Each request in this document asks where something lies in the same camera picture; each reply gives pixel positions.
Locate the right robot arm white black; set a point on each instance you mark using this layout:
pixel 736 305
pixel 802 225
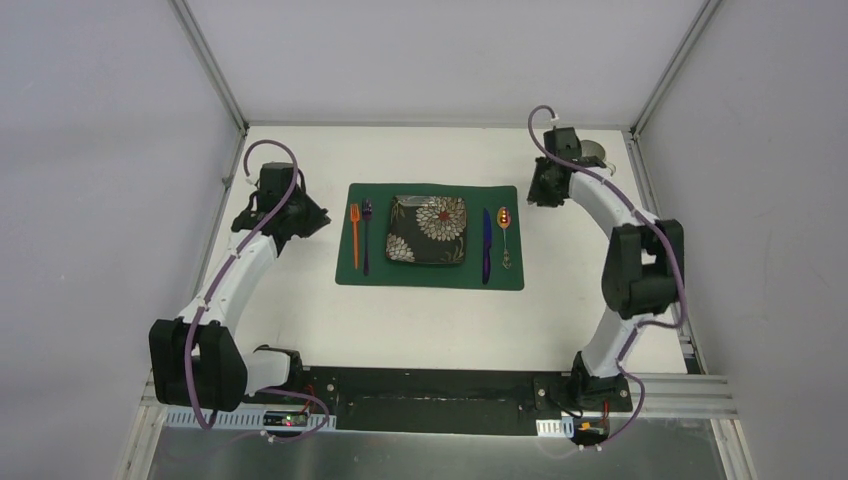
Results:
pixel 642 270

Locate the gold copper spoon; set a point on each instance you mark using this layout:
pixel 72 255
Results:
pixel 504 220

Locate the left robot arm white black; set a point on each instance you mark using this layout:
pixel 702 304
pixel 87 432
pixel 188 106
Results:
pixel 195 357

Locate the electronics board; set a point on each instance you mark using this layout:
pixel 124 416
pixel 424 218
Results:
pixel 595 429
pixel 285 419

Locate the orange plastic fork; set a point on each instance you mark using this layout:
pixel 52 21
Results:
pixel 355 218

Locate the aluminium frame rail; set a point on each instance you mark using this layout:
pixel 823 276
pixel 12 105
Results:
pixel 697 395

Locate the right electronics board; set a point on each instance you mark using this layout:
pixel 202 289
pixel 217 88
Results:
pixel 595 429

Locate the green placemat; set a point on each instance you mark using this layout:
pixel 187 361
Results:
pixel 468 275

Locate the grey ribbed mug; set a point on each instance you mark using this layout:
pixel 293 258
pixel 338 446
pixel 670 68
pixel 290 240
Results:
pixel 592 149

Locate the purple metallic fork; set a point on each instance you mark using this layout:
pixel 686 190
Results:
pixel 367 212

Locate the left electronics board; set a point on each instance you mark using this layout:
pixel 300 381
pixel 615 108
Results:
pixel 285 419

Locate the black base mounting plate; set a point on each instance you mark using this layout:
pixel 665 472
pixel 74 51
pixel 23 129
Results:
pixel 470 402

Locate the blue plastic knife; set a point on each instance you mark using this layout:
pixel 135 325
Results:
pixel 487 245

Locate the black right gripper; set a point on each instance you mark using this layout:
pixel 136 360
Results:
pixel 536 195

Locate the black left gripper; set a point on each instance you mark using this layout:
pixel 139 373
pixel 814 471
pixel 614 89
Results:
pixel 308 216

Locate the black floral square plate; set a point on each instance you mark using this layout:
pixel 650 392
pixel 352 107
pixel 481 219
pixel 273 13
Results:
pixel 427 230

